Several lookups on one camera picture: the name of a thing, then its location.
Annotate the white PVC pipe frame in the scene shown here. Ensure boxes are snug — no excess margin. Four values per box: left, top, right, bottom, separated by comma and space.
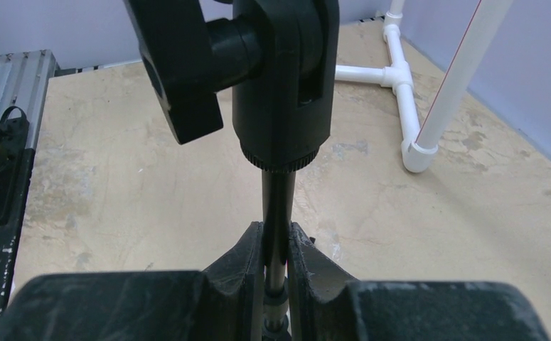
336, 1, 512, 173

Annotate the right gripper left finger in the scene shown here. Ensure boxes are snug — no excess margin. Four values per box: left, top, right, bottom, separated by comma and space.
0, 222, 263, 340

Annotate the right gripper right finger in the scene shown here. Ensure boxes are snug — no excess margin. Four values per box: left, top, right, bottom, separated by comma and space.
288, 223, 549, 340

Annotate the aluminium frame rail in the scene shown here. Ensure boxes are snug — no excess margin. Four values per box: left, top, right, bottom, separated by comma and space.
0, 50, 58, 149

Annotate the black tripod microphone stand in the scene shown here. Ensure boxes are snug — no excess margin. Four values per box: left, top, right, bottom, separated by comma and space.
125, 1, 340, 340

